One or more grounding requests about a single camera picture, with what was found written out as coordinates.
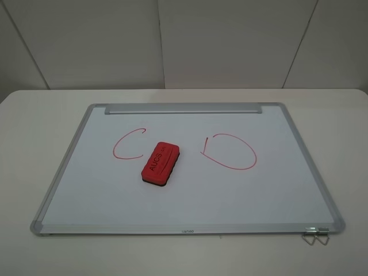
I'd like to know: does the right metal binder clip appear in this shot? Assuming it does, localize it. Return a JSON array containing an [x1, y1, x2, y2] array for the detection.
[[315, 227, 330, 246]]

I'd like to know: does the left metal binder clip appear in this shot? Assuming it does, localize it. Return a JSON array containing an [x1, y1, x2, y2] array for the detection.
[[302, 227, 318, 246]]

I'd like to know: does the metal binder clip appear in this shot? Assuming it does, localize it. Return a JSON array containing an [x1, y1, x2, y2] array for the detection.
[[315, 227, 330, 246], [302, 227, 318, 246]]

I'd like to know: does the white whiteboard with aluminium frame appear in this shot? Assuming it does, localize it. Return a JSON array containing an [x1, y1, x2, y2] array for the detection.
[[30, 102, 345, 235]]

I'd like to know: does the red whiteboard eraser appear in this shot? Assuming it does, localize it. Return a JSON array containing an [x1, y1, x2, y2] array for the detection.
[[141, 141, 180, 187]]

